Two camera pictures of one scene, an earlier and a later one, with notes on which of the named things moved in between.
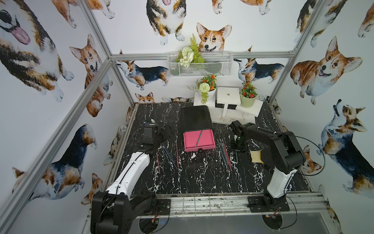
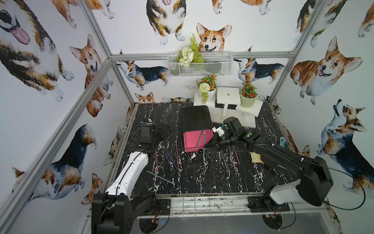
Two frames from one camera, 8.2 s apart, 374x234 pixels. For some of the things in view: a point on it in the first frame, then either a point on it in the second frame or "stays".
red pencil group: [227, 155] -> [232, 158]
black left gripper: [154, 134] stays
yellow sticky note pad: [256, 156] stays
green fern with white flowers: [190, 54] stays
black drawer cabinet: [196, 118] stays
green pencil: [224, 153] -> [204, 146]
